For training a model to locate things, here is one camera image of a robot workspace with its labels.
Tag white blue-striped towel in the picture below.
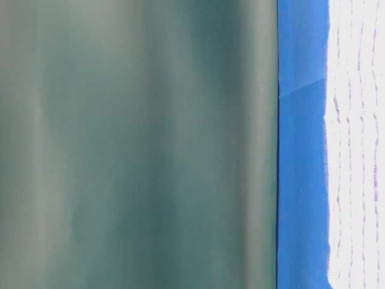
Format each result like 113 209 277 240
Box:
324 1 384 288

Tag blurred grey-green foreground panel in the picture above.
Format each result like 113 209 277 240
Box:
1 1 277 288

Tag blue table cloth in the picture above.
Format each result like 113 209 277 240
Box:
277 1 330 288

